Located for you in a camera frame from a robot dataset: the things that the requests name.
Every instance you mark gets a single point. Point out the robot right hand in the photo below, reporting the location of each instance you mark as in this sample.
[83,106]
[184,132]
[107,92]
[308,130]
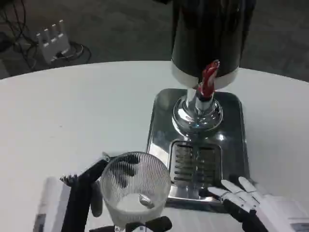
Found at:
[270,212]

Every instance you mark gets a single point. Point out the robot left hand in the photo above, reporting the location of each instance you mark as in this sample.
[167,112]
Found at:
[77,198]

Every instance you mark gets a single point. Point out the clear ribbed glass cup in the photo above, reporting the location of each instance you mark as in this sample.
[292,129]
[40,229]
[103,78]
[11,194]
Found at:
[135,193]

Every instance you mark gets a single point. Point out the slotted steel drip grid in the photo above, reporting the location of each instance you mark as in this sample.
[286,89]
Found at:
[183,164]

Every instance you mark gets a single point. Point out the steel drip tray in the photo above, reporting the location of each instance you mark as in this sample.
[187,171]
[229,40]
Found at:
[159,116]

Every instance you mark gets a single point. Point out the black drink dispenser chrome base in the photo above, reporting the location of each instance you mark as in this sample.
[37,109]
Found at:
[207,36]

